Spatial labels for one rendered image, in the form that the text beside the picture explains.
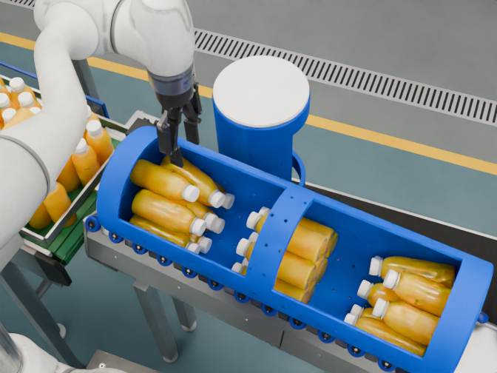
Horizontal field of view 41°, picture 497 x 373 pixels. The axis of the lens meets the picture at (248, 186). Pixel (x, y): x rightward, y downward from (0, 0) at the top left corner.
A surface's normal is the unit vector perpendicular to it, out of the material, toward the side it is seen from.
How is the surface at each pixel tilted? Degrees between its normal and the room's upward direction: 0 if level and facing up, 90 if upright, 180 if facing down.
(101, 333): 0
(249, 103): 0
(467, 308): 14
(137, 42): 85
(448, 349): 50
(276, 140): 90
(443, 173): 0
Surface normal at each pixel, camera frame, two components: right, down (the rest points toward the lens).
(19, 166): 0.76, -0.49
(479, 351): -0.04, -0.57
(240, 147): -0.45, 0.74
